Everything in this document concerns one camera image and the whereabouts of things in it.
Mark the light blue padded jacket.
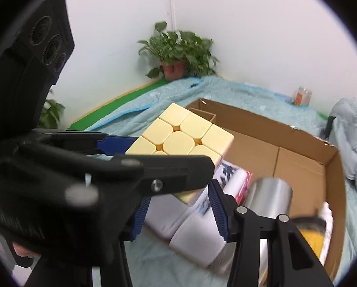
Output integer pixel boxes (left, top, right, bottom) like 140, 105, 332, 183
326, 98, 357, 189

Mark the pastel rubik's cube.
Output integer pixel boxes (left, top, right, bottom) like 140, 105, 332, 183
126, 103, 234, 167

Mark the colourful children's book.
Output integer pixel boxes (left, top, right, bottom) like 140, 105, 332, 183
196, 159, 253, 217

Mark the silver metal can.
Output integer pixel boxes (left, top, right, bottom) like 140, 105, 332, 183
217, 176, 294, 287

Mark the small orange label jar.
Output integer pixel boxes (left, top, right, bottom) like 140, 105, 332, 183
293, 86, 312, 106

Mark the brown cardboard box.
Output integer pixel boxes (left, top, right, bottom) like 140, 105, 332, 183
188, 99, 346, 279

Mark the white tube bottle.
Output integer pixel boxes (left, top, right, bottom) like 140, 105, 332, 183
318, 201, 334, 266

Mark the potted green plant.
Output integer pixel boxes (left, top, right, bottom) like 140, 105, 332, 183
138, 21, 219, 82

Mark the white handheld fan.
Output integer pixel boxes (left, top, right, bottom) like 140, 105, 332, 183
145, 189, 226, 268

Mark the person's left hand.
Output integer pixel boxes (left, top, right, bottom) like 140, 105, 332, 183
12, 242, 40, 258

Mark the yellow label jar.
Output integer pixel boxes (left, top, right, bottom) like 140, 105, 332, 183
267, 215, 332, 286

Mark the light blue blanket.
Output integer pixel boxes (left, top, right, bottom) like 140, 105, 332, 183
74, 77, 357, 285

